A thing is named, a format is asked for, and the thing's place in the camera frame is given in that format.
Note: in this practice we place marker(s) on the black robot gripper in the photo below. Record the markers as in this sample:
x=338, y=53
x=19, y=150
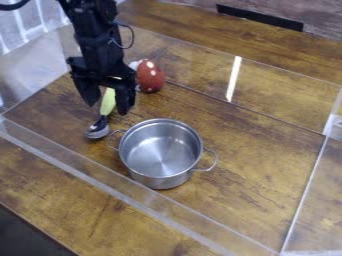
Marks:
x=100, y=67

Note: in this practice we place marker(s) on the green handled metal spoon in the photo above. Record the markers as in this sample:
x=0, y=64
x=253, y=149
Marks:
x=99, y=129

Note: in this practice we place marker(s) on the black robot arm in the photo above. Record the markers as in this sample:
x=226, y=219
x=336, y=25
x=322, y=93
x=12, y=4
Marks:
x=92, y=17

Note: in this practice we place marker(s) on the red white toy mushroom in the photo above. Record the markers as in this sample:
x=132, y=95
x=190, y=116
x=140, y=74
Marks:
x=150, y=75

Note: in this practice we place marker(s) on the stainless steel pot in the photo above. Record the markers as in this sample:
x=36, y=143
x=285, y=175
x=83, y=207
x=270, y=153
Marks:
x=160, y=150

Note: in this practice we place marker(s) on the black bar on table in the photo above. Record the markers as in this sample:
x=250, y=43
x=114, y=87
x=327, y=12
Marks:
x=262, y=18

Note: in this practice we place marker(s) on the clear acrylic enclosure wall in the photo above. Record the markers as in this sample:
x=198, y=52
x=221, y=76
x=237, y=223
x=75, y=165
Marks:
x=36, y=40

